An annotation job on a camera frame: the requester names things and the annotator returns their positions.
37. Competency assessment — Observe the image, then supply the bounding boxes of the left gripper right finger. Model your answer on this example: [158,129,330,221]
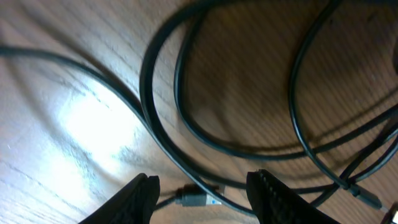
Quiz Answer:
[246,169,338,224]

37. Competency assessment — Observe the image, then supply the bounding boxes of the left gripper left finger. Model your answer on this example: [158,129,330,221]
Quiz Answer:
[81,173,160,224]

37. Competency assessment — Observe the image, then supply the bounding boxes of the black usb cable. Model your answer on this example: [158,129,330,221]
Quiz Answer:
[0,0,398,218]

